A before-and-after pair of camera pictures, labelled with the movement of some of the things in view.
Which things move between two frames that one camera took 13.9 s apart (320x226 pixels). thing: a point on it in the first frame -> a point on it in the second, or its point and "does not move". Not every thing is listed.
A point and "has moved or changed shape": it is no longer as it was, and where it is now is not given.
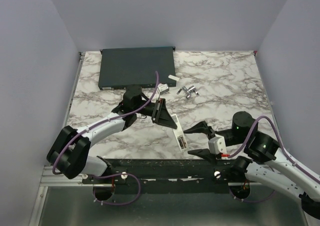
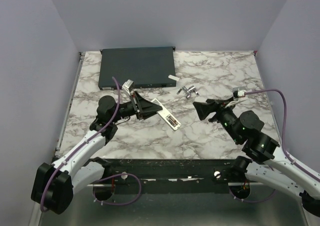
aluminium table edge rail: [73, 89] does not move
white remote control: [179, 134] has moved or changed shape
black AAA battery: [182, 143] has moved or changed shape
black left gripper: [162, 117] -> [145, 108]
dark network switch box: [119, 68] does not move
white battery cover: [173, 78] does not move
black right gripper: [201, 127] -> [204, 109]
